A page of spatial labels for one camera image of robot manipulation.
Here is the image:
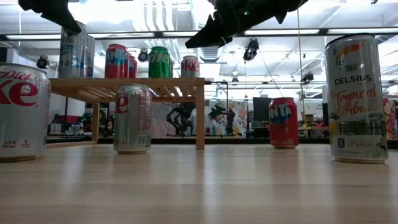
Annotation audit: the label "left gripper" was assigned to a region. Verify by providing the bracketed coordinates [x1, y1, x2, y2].
[17, 0, 82, 35]

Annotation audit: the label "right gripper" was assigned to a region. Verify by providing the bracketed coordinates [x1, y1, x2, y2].
[185, 0, 296, 49]

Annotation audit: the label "Celsius Arctic Vibe can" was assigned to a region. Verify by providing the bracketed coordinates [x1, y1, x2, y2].
[83, 34, 96, 79]
[58, 21, 88, 79]

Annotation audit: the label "silver Diet Coke can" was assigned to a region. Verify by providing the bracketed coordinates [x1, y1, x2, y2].
[0, 63, 52, 162]
[113, 83, 154, 156]
[180, 55, 201, 78]

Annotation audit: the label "orange Fanta can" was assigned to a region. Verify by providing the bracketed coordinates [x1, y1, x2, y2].
[268, 96, 300, 149]
[128, 55, 138, 79]
[104, 44, 130, 79]

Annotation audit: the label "wooden slatted shelf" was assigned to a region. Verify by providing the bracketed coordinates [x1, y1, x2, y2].
[45, 77, 206, 151]

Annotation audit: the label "black metal stand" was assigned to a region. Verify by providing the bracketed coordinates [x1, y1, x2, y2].
[205, 80, 234, 136]

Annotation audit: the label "person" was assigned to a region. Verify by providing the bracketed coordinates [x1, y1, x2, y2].
[190, 106, 217, 136]

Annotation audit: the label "floral patterned cloth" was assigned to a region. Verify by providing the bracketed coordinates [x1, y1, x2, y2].
[205, 98, 249, 138]

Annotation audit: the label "black computer monitor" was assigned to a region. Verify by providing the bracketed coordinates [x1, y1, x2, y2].
[252, 96, 274, 123]

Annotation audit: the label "white board panel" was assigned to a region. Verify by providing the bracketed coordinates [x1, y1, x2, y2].
[150, 101, 175, 139]

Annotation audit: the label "black framed linear light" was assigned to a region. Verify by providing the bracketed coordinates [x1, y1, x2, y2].
[0, 27, 398, 41]

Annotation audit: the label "Celsius Tropical Vibe can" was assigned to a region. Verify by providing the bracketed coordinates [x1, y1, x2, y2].
[324, 32, 389, 165]

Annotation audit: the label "colourful patchwork quilt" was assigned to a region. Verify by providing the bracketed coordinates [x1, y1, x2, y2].
[384, 98, 398, 141]

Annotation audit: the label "yellow hanging cable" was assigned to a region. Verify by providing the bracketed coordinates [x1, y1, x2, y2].
[295, 7, 309, 138]

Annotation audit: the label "black table frame rail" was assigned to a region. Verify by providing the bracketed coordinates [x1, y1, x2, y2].
[46, 136, 398, 150]

